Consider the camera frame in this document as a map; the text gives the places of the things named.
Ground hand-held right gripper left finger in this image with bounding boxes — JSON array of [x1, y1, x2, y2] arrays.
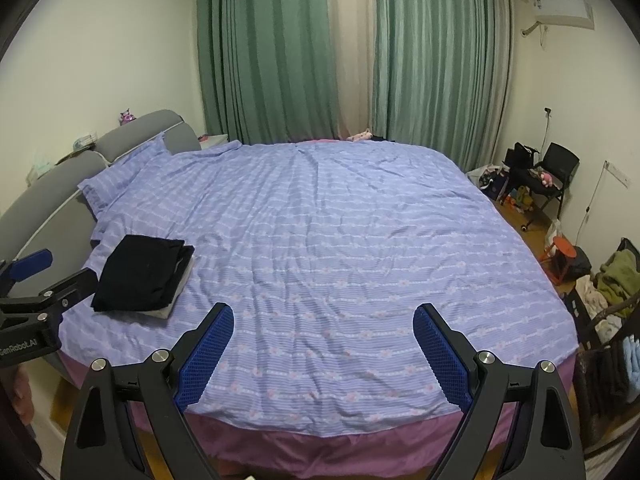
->
[[60, 302, 235, 480]]

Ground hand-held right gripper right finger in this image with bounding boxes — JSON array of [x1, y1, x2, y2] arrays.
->
[[412, 302, 586, 480]]

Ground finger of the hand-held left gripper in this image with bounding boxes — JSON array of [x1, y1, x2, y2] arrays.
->
[[0, 269, 99, 321], [0, 249, 54, 286]]

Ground black pants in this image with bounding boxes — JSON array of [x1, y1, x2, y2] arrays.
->
[[91, 234, 196, 313]]

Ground person's left forearm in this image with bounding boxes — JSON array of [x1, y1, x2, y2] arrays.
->
[[0, 362, 41, 466]]

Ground folded cream garment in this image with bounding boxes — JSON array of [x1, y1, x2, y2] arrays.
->
[[145, 246, 196, 320]]

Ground grey padded headboard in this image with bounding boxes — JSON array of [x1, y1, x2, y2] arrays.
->
[[0, 109, 201, 281]]

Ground purple striped pillow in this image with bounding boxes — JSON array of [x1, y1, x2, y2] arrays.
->
[[77, 132, 168, 208]]

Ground purple striped bed cover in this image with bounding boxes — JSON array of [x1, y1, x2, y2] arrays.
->
[[57, 139, 581, 433]]

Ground purple bed skirt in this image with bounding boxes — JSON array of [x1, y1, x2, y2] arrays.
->
[[57, 350, 581, 479]]

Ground dark wooden rack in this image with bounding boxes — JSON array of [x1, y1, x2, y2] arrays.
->
[[565, 290, 640, 463]]

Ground white cloth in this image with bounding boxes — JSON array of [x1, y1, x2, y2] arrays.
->
[[575, 275, 609, 312]]

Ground orange stool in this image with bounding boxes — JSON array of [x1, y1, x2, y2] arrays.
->
[[542, 237, 579, 284]]

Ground black bag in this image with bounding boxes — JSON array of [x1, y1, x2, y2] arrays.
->
[[567, 252, 594, 281]]

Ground colourful toys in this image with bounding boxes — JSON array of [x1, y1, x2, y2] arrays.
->
[[504, 185, 534, 212]]

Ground green clothing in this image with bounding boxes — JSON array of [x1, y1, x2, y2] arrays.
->
[[597, 249, 640, 307]]

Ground black handbag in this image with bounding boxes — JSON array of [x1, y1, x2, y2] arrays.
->
[[502, 142, 539, 171]]

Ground black chair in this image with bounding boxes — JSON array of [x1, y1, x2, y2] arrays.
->
[[517, 142, 581, 227]]

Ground white power strip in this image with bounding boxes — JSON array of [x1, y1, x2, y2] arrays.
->
[[602, 161, 632, 189]]

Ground beige sheer curtain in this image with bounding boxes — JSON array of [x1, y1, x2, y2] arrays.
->
[[322, 0, 379, 142]]

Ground white air conditioner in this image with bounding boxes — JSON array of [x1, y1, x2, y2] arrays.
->
[[531, 0, 596, 31]]

